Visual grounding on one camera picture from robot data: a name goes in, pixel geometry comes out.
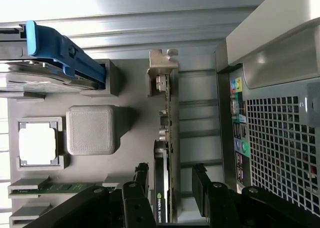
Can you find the green RAM stick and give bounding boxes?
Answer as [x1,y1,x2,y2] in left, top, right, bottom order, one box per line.
[11,182,107,196]

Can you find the grey parts rack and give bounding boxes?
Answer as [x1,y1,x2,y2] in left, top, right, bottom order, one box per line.
[7,59,181,228]

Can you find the silver CPU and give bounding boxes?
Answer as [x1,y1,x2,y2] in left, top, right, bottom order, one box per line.
[18,122,58,166]

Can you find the silver hard disk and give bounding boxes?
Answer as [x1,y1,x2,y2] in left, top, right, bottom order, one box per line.
[0,24,100,94]

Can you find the open grey PC case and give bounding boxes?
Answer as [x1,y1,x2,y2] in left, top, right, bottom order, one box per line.
[214,0,320,218]

